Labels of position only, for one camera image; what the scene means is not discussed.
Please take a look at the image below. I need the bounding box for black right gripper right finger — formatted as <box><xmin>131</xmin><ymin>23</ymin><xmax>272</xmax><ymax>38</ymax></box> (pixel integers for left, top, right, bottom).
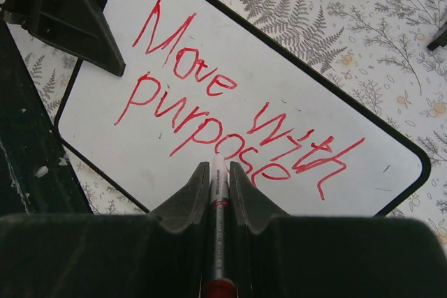
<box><xmin>229</xmin><ymin>162</ymin><xmax>446</xmax><ymax>297</ymax></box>

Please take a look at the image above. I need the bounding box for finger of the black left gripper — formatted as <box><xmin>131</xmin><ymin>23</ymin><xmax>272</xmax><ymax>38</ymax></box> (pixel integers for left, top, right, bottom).
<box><xmin>24</xmin><ymin>0</ymin><xmax>125</xmax><ymax>77</ymax></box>

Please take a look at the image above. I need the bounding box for white marker pen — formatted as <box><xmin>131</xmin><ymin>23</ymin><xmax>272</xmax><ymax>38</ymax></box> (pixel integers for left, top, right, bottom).
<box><xmin>200</xmin><ymin>154</ymin><xmax>237</xmax><ymax>297</ymax></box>

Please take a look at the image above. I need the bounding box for floral patterned table mat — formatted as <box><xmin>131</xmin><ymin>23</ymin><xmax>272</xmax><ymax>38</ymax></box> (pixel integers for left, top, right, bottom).
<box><xmin>0</xmin><ymin>0</ymin><xmax>447</xmax><ymax>243</ymax></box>

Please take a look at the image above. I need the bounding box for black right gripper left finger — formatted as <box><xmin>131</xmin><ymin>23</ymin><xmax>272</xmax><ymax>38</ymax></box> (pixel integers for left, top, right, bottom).
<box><xmin>1</xmin><ymin>162</ymin><xmax>210</xmax><ymax>297</ymax></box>

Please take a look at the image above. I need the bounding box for black framed whiteboard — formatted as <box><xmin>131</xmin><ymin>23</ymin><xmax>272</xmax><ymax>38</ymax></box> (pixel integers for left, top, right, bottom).
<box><xmin>55</xmin><ymin>0</ymin><xmax>431</xmax><ymax>216</ymax></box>

